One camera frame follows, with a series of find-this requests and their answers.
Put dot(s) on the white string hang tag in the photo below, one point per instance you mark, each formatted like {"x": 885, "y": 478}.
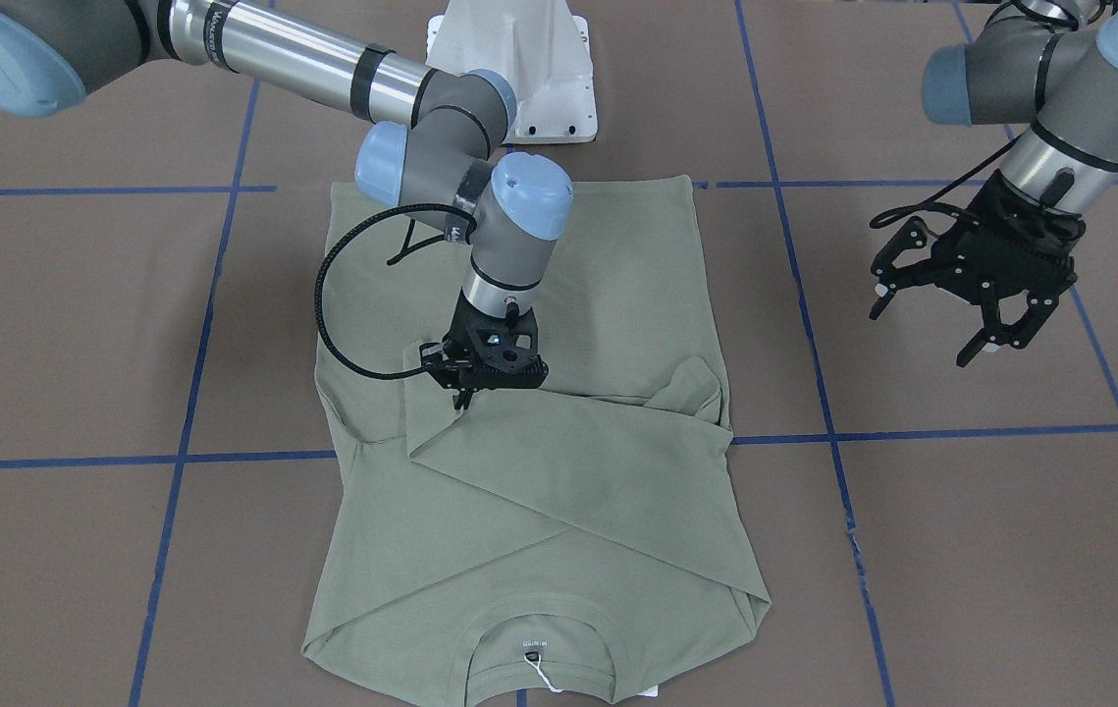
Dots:
{"x": 535, "y": 661}

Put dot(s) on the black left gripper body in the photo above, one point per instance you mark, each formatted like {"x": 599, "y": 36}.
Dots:
{"x": 973, "y": 214}

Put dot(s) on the olive green long-sleeve shirt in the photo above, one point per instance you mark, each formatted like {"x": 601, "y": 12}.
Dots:
{"x": 592, "y": 520}

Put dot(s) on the black Robotiq right gripper body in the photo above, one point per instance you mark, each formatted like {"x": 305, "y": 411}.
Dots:
{"x": 461, "y": 327}

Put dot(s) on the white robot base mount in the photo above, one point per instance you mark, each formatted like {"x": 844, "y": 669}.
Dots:
{"x": 540, "y": 48}

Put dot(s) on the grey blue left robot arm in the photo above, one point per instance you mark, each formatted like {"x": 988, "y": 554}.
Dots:
{"x": 1052, "y": 66}

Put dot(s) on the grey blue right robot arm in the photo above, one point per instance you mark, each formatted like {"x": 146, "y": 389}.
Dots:
{"x": 431, "y": 153}

